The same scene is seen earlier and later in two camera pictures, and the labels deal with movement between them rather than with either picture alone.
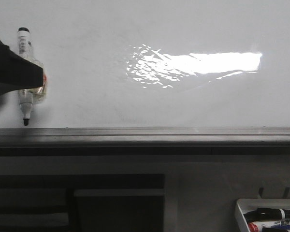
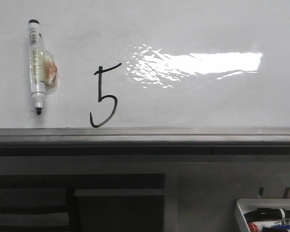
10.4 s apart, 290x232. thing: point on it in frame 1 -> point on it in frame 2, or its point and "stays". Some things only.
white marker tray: [243, 206] stays
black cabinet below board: [78, 202] stays
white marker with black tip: [28, 98] -> [44, 71]
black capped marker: [271, 214] stays
